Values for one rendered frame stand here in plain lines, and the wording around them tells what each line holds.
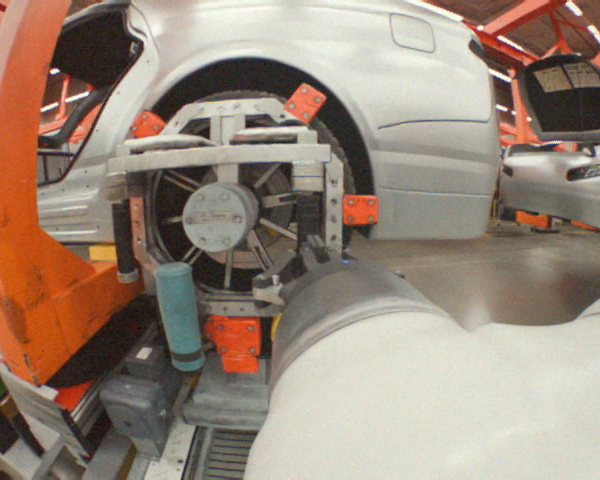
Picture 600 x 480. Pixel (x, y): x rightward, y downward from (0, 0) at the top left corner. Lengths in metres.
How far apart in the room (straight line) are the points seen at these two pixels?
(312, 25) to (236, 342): 0.97
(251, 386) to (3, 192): 0.95
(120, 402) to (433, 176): 1.13
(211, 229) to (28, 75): 0.58
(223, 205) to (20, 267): 0.48
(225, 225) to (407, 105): 0.66
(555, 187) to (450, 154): 1.77
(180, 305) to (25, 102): 0.60
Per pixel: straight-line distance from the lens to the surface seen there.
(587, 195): 2.55
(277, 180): 0.93
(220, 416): 1.05
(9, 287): 0.67
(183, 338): 0.68
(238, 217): 0.53
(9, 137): 0.68
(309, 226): 0.45
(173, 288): 0.63
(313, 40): 0.94
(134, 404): 0.80
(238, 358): 0.82
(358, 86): 0.90
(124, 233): 0.54
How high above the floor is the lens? 0.92
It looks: 12 degrees down
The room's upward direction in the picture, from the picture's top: straight up
